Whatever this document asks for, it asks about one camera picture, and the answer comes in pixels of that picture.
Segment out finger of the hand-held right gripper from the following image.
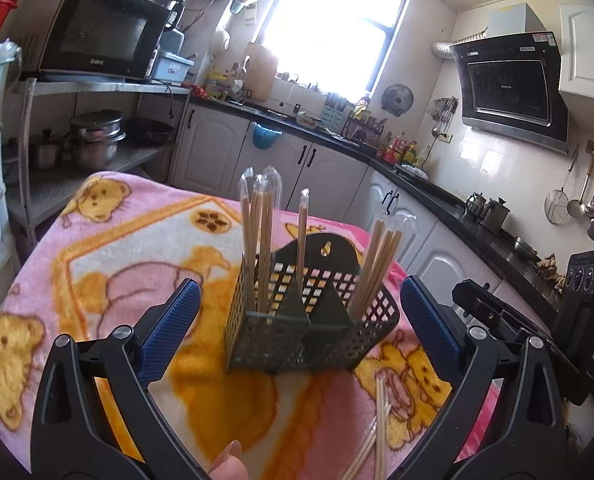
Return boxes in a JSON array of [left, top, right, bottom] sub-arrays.
[[451, 280, 594, 406]]

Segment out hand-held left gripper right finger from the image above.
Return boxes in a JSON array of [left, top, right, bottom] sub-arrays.
[[399, 275, 568, 480]]

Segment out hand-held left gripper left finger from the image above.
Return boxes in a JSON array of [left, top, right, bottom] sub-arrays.
[[29, 278, 213, 480]]

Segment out dark green utensil basket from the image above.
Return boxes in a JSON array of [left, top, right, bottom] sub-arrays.
[[224, 232, 402, 375]]

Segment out person's left hand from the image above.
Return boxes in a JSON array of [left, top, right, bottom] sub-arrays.
[[208, 439, 250, 480]]

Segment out pink printed bear blanket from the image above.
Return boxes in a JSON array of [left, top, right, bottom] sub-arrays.
[[0, 170, 503, 480]]

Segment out square dark metal kettle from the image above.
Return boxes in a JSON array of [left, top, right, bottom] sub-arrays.
[[482, 197, 510, 233]]

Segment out row of condiment bottles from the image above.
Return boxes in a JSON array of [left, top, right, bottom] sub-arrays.
[[377, 130, 433, 168]]

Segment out white lower kitchen cabinets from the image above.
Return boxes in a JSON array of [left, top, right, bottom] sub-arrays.
[[169, 102, 568, 331]]

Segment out black wok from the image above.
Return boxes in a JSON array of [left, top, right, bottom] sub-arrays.
[[124, 117, 175, 147]]

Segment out stacked steel pots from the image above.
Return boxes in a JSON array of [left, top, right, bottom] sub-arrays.
[[67, 110, 128, 171]]

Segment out hanging small kitchen tools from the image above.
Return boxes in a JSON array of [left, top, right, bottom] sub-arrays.
[[429, 96, 459, 138]]

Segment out small lidded steel pot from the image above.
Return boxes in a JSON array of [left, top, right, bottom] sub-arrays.
[[29, 129, 62, 171]]

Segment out black range hood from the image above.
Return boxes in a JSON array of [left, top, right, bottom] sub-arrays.
[[450, 31, 570, 155]]

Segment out pale blue knife holder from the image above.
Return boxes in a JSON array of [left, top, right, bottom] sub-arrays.
[[323, 92, 353, 136]]

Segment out metal shelf rack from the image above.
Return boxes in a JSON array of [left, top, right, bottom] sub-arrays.
[[7, 77, 193, 256]]

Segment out white box with blue lid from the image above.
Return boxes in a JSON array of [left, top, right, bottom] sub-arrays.
[[149, 50, 195, 85]]

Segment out wooden cutting board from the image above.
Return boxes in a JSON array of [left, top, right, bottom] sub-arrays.
[[242, 42, 279, 102]]

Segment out grey hood chimney cover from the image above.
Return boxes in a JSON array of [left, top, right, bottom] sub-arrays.
[[487, 2, 548, 41]]

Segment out black microwave oven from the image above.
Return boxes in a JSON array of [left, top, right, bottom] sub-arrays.
[[37, 0, 178, 83]]

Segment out bright kitchen window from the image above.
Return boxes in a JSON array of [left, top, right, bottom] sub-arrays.
[[254, 0, 410, 103]]

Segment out black electric jug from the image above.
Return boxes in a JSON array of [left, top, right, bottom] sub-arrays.
[[152, 0, 187, 31]]

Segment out round wall fan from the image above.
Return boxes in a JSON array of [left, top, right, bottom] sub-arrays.
[[381, 83, 414, 116]]

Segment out white upper wall cabinet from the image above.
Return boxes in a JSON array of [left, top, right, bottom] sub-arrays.
[[557, 2, 594, 111]]

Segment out silver flexible duct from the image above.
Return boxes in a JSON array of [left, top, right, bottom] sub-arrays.
[[429, 30, 490, 58]]

